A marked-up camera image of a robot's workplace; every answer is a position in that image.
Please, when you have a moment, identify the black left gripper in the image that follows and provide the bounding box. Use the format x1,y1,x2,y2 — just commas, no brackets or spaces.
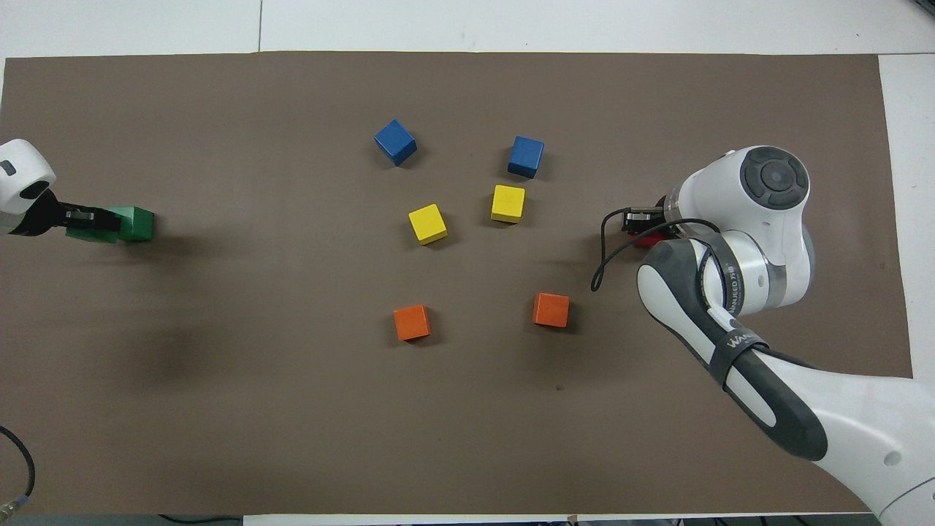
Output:
22,190,110,236

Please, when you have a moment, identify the orange wooden cube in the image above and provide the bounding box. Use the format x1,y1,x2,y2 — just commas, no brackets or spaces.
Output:
393,304,432,342
533,292,570,329

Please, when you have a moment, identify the brown table mat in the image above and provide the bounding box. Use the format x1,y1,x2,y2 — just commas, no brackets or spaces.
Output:
0,50,914,516

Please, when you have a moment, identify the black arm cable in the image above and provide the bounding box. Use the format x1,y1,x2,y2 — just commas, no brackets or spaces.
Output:
590,207,724,293
0,426,37,518

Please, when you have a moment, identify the blue wooden cube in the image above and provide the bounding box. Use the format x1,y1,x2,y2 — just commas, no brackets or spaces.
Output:
374,118,419,167
507,135,546,180

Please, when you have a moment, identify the green wooden cube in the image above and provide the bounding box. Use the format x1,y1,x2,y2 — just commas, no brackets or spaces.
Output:
110,206,156,243
66,210,121,243

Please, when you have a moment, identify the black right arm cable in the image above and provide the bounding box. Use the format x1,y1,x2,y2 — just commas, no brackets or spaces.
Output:
590,207,724,293

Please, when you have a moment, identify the yellow wooden cube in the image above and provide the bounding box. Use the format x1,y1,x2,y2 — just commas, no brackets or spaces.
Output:
408,203,449,246
490,184,527,224

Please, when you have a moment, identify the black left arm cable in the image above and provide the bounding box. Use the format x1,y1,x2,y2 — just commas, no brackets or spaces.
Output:
0,426,37,518

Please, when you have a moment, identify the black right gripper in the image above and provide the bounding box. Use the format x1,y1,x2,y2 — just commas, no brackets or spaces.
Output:
622,194,684,238

